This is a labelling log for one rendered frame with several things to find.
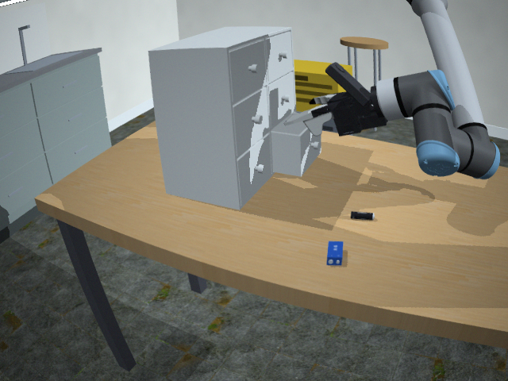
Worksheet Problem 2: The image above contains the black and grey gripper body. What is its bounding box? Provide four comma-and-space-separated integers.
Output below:
327, 86, 388, 137

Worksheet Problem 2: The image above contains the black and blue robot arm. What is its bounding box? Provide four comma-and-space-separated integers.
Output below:
325, 0, 500, 179

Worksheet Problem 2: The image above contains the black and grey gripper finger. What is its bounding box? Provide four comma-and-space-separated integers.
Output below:
309, 94, 335, 119
284, 101, 344, 137

